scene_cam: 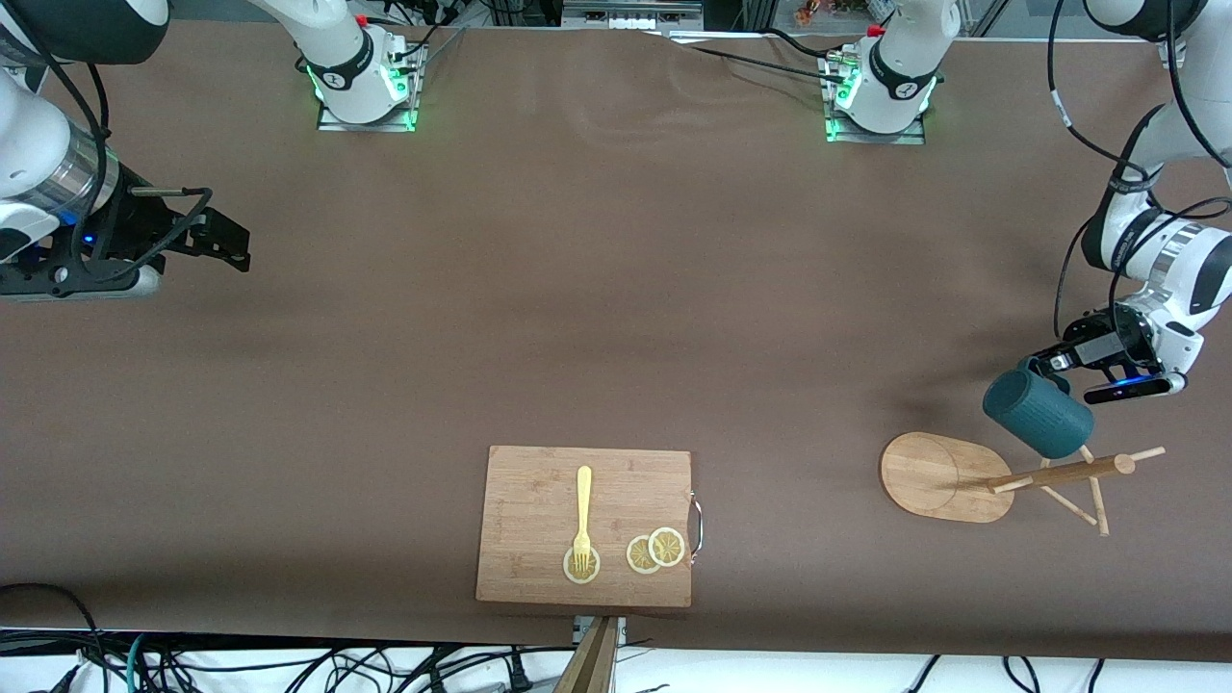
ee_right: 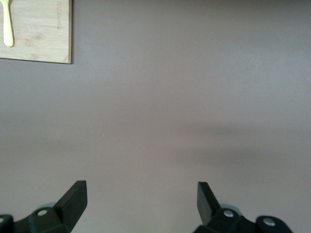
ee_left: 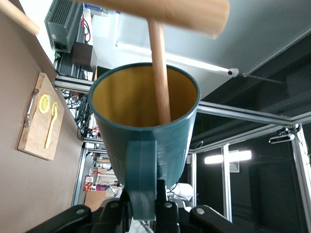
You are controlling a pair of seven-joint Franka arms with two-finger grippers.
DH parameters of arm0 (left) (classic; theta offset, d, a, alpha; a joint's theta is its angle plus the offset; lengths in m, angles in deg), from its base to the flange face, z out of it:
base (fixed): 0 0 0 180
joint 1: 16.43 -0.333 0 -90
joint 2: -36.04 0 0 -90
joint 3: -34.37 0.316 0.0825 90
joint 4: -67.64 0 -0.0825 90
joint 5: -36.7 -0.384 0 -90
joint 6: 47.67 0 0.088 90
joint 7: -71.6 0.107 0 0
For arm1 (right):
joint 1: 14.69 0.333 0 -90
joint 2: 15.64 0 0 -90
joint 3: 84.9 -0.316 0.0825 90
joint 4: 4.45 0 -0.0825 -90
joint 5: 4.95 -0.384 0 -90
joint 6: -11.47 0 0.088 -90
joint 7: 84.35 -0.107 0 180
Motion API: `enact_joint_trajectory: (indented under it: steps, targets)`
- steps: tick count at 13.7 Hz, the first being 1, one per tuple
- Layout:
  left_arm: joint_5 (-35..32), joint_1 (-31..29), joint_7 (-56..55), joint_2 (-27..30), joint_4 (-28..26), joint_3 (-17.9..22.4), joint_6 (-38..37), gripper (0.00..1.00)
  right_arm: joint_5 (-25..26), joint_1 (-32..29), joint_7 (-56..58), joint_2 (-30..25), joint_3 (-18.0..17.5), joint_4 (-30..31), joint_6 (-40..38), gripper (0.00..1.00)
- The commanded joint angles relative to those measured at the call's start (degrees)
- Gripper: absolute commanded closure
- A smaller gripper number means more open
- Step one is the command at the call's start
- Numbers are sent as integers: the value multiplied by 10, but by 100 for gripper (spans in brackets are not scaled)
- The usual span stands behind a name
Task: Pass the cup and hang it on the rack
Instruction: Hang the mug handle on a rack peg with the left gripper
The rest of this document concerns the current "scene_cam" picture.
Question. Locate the lemon slice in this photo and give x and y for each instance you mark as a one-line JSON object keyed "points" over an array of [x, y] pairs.
{"points": [[593, 571], [637, 556], [666, 547]]}

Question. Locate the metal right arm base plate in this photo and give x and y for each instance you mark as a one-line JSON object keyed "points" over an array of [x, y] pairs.
{"points": [[332, 125]]}

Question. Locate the grey power strip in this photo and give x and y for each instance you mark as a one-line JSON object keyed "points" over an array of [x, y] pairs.
{"points": [[630, 17]]}

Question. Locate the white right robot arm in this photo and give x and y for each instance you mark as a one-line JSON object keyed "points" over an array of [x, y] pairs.
{"points": [[342, 58]]}

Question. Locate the teal mug with gold inside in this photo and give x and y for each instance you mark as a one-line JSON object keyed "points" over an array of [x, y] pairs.
{"points": [[1039, 414]]}

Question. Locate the orange background item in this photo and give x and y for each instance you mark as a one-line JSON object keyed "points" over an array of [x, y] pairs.
{"points": [[808, 12]]}

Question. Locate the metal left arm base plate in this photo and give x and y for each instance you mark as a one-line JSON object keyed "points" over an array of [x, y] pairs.
{"points": [[905, 138]]}

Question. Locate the metal post bracket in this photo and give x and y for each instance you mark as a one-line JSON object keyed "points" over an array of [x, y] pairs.
{"points": [[580, 630]]}

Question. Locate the yellow plastic fork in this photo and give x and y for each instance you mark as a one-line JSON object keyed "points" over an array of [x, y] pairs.
{"points": [[583, 500]]}

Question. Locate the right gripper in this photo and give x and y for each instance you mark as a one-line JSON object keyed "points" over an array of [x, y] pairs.
{"points": [[133, 227]]}

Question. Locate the bamboo cutting board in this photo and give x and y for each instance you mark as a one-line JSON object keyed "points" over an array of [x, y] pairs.
{"points": [[529, 520]]}

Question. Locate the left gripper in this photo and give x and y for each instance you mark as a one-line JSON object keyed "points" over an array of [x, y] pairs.
{"points": [[1104, 345]]}

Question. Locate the wooden post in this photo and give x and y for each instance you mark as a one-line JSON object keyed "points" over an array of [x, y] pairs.
{"points": [[589, 669]]}

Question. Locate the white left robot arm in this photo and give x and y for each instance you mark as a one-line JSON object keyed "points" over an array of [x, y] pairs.
{"points": [[905, 67]]}

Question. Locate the wooden cup rack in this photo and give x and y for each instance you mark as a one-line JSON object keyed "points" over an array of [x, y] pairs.
{"points": [[929, 476]]}

